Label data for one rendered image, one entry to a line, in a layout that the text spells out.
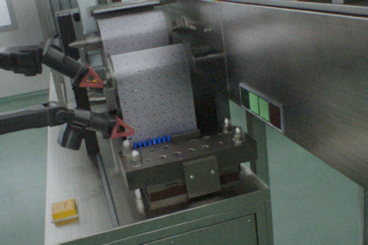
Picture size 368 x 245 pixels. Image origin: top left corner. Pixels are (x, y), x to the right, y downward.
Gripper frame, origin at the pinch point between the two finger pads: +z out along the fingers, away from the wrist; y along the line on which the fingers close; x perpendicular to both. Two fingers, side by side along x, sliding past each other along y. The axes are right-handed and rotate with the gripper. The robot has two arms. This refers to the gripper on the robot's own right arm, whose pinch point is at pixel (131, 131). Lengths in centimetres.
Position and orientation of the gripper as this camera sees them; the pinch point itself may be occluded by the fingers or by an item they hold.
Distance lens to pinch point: 141.9
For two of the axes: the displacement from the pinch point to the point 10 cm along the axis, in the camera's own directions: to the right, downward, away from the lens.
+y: 2.7, 3.0, -9.2
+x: 3.4, -9.2, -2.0
